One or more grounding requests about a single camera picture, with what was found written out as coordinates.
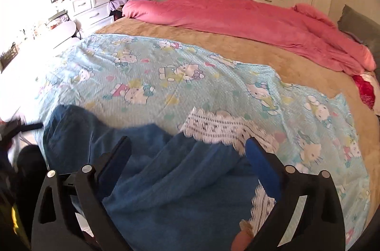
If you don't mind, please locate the blue denim pants lace trim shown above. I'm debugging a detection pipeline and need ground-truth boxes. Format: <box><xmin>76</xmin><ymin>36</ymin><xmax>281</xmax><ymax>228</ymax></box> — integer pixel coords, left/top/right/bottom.
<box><xmin>43</xmin><ymin>105</ymin><xmax>277</xmax><ymax>250</ymax></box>

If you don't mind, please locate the person's right hand thumb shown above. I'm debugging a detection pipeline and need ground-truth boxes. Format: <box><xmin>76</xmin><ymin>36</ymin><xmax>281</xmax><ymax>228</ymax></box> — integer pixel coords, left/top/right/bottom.
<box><xmin>231</xmin><ymin>228</ymin><xmax>254</xmax><ymax>251</ymax></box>

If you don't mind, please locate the light blue Hello Kitty sheet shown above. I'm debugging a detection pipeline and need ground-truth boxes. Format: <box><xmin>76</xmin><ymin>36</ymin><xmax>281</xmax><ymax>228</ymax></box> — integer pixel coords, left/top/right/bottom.
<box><xmin>19</xmin><ymin>34</ymin><xmax>370</xmax><ymax>248</ymax></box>

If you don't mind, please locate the white drawer chest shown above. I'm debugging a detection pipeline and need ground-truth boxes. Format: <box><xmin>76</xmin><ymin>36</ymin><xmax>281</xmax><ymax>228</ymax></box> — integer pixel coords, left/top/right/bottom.
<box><xmin>64</xmin><ymin>0</ymin><xmax>114</xmax><ymax>38</ymax></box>

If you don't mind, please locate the red floral pillow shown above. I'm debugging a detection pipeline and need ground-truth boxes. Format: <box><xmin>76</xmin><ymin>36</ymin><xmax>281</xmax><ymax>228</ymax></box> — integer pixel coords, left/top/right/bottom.
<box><xmin>352</xmin><ymin>76</ymin><xmax>375</xmax><ymax>109</ymax></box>

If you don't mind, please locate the pink duvet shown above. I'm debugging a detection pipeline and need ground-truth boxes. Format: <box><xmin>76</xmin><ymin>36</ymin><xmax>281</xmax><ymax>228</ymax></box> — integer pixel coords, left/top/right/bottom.
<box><xmin>122</xmin><ymin>0</ymin><xmax>377</xmax><ymax>76</ymax></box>

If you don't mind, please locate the grey padded headboard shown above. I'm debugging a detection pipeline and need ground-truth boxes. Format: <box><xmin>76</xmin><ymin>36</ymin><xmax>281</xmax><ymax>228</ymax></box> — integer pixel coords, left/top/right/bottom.
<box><xmin>337</xmin><ymin>5</ymin><xmax>380</xmax><ymax>66</ymax></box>

